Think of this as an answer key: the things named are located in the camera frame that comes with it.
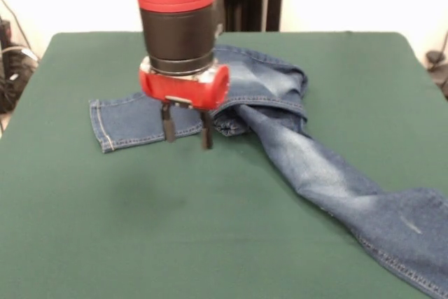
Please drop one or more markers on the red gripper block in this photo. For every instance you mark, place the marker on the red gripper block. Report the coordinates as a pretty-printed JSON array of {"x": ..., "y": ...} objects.
[{"x": 185, "y": 90}]

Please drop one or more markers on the blue denim jeans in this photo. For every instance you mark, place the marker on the blue denim jeans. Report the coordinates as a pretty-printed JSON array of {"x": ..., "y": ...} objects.
[{"x": 315, "y": 173}]

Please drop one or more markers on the dark green table cloth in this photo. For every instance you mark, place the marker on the dark green table cloth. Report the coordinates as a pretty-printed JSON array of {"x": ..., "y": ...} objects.
[{"x": 105, "y": 243}]

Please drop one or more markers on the black upright bar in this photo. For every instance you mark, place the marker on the black upright bar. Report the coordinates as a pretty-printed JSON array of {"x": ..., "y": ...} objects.
[{"x": 4, "y": 34}]

